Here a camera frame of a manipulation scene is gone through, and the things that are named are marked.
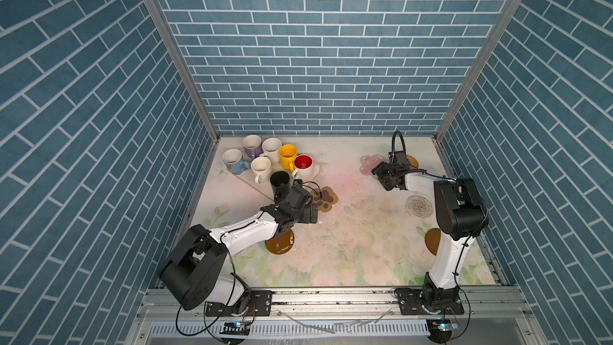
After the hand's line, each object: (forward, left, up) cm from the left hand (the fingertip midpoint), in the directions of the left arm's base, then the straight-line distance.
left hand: (312, 210), depth 89 cm
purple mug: (+33, +28, 0) cm, 43 cm away
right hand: (+20, -28, -3) cm, 35 cm away
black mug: (+11, +13, +4) cm, 17 cm away
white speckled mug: (+31, +19, 0) cm, 36 cm away
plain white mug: (+19, +22, +1) cm, 29 cm away
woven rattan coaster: (+29, -47, -5) cm, 56 cm away
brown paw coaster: (+9, -5, -7) cm, 13 cm away
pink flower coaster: (+28, -28, -6) cm, 40 cm away
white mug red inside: (+22, +4, -2) cm, 22 cm away
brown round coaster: (-10, +11, -6) cm, 16 cm away
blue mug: (+20, +33, +4) cm, 38 cm away
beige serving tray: (+18, +28, -3) cm, 33 cm away
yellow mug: (+27, +11, +1) cm, 29 cm away
